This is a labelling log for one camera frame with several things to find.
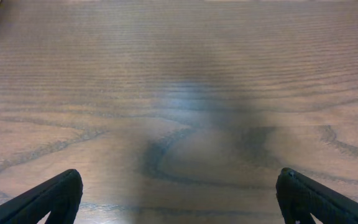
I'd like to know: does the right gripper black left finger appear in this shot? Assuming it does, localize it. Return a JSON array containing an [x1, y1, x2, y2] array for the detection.
[[0, 169, 83, 224]]

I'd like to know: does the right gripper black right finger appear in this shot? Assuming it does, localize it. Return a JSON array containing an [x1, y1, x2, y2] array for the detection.
[[275, 167, 358, 224]]

